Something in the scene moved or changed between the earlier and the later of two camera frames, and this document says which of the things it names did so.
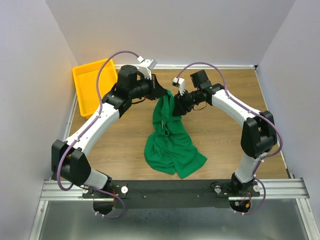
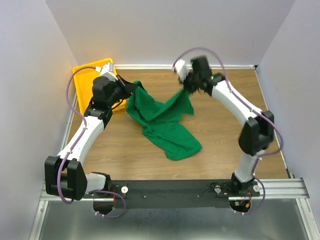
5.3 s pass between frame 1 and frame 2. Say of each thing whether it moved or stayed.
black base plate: stayed
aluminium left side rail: stayed
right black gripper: moved
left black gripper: moved
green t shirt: moved
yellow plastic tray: stayed
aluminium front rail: stayed
